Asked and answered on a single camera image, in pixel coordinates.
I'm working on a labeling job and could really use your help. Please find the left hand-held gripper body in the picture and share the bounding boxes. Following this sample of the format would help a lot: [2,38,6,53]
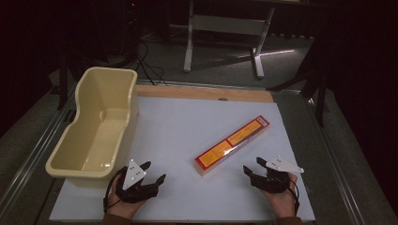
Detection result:
[115,158,159,204]

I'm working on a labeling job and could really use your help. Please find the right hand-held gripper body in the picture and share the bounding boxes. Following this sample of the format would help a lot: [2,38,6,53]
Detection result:
[250,155,305,193]

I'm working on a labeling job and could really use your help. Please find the long red and yellow box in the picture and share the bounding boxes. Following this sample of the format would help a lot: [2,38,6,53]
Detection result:
[192,114,271,178]

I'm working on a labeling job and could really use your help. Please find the cream plastic bin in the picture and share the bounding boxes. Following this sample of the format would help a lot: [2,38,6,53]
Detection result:
[44,66,140,189]

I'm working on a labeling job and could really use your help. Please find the person's left hand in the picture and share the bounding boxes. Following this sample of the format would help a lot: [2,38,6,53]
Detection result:
[106,173,148,220]

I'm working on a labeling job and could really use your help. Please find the person's right hand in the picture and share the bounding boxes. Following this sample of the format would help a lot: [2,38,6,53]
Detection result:
[259,172,299,219]

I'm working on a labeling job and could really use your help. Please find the white table mat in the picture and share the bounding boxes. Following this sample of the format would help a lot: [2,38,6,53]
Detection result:
[48,95,316,223]

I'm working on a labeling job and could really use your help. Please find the person's left sleeve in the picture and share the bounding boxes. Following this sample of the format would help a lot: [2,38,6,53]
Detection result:
[101,213,134,225]

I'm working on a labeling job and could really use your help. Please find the person's sleeve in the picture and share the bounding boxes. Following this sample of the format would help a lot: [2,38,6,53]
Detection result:
[275,216,305,225]
[101,213,134,225]

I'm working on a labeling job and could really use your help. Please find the person's right sleeve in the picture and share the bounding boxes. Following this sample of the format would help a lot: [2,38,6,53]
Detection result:
[275,216,305,225]

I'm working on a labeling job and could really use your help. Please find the grey metal stand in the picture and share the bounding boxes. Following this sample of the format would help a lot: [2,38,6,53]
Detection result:
[183,0,276,80]

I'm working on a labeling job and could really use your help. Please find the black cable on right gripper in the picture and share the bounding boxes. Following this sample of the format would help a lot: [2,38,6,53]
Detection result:
[269,174,300,217]

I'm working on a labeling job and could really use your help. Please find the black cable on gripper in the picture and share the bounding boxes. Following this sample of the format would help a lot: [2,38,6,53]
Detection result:
[269,174,300,217]
[102,165,129,215]

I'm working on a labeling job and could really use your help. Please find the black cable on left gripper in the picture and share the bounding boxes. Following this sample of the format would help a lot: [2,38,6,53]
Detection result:
[102,165,129,215]

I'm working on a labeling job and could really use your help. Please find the black floor cables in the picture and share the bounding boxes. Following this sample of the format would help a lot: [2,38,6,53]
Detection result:
[125,37,168,86]

